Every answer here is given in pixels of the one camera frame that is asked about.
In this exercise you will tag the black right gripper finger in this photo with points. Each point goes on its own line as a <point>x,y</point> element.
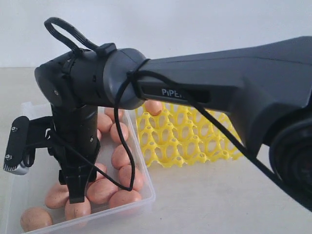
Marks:
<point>76,185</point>

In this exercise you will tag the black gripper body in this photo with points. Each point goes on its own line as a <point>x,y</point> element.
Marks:
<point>78,129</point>

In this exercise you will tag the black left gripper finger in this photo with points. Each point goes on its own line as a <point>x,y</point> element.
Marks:
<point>91,171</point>

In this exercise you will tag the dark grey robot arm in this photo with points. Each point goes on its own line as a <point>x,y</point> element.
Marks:
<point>259,97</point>

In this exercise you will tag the brown egg second row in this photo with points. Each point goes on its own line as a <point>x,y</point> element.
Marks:
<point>99,135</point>

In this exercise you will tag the clear plastic box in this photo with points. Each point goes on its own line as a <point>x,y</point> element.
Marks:
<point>29,190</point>

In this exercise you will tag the yellow plastic egg tray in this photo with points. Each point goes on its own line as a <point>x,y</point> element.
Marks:
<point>180,135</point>

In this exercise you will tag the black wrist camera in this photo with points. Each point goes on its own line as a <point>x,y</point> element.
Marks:
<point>13,160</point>

